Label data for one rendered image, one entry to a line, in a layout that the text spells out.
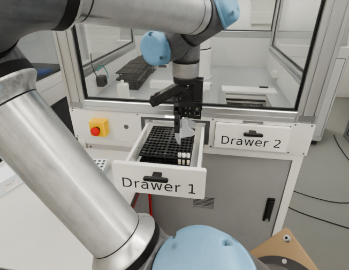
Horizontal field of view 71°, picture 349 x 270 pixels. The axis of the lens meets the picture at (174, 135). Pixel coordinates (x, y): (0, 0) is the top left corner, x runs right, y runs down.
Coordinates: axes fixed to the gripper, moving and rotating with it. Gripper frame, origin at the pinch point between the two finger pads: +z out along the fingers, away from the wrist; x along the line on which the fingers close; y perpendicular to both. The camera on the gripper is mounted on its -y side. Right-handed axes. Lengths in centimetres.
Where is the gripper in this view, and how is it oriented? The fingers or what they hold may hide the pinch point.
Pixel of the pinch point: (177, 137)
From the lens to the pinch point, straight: 80.0
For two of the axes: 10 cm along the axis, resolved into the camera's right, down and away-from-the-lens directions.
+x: 1.6, -4.8, 8.6
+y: 9.9, 0.7, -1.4
